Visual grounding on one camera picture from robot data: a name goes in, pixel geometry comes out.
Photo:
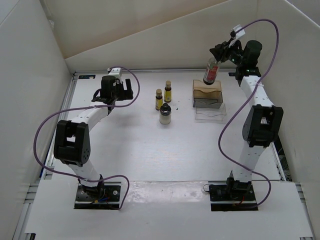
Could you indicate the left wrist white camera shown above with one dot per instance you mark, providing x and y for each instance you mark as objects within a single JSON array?
[{"x": 115, "y": 71}]

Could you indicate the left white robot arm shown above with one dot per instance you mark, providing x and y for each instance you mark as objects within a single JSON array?
[{"x": 72, "y": 139}]

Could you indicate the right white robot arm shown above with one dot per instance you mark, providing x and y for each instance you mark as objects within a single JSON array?
[{"x": 262, "y": 123}]

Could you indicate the tiered clear acrylic rack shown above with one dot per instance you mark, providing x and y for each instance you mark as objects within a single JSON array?
[{"x": 208, "y": 102}]

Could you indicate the aluminium table frame rail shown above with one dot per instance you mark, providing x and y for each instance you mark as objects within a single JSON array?
[{"x": 142, "y": 71}]

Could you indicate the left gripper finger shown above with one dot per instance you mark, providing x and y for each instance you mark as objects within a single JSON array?
[
  {"x": 129, "y": 86},
  {"x": 126, "y": 83}
]

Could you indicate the red label sauce bottle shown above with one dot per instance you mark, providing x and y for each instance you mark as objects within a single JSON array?
[{"x": 211, "y": 71}]

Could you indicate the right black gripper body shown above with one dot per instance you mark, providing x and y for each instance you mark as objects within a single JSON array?
[{"x": 232, "y": 53}]

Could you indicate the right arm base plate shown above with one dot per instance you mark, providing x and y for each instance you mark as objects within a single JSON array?
[{"x": 220, "y": 201}]

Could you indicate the front yellow label bottle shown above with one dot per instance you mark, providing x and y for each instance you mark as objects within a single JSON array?
[{"x": 158, "y": 99}]

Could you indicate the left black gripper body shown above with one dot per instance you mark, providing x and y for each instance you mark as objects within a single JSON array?
[{"x": 120, "y": 94}]

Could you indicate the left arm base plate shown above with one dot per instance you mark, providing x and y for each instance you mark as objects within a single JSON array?
[{"x": 105, "y": 197}]

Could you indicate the rear yellow label bottle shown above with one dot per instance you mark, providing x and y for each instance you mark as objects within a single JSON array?
[{"x": 168, "y": 92}]

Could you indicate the yellow label bottle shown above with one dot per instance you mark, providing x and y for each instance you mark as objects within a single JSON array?
[
  {"x": 168, "y": 92},
  {"x": 158, "y": 99}
]

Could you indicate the white powder jar black cap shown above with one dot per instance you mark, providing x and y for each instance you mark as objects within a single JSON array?
[{"x": 165, "y": 114}]

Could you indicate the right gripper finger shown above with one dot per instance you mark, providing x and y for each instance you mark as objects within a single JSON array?
[
  {"x": 217, "y": 53},
  {"x": 221, "y": 47}
]

